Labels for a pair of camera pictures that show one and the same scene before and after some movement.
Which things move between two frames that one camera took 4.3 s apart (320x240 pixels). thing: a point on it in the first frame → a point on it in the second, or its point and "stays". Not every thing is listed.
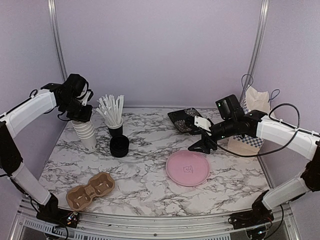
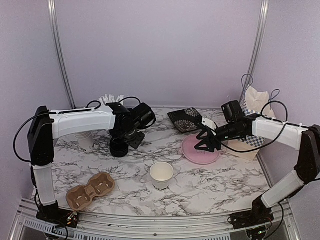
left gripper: x=85 y=116 → x=136 y=142
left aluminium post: x=57 y=39 stays
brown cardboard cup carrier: x=79 y=197 stays
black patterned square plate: x=184 y=119 stays
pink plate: x=187 y=168 → x=198 y=156
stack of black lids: x=119 y=145 stays
